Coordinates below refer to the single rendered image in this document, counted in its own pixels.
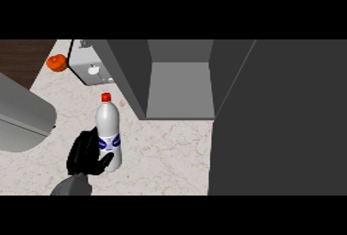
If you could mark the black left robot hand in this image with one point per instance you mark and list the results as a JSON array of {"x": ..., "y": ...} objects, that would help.
[{"x": 82, "y": 153}]

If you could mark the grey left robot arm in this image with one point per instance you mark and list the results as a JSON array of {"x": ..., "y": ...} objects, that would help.
[{"x": 73, "y": 186}]

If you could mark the grey open cabinet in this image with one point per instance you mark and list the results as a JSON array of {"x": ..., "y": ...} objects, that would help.
[{"x": 176, "y": 85}]

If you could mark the white bottle with red cap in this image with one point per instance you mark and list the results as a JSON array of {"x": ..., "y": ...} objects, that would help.
[{"x": 109, "y": 122}]

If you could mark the grey rounded appliance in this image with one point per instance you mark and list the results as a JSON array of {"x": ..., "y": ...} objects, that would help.
[{"x": 23, "y": 119}]

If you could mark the pale grey toaster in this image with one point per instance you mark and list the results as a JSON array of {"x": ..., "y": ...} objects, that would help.
[{"x": 88, "y": 65}]

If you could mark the orange bell pepper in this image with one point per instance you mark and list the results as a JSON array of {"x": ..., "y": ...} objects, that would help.
[{"x": 57, "y": 62}]

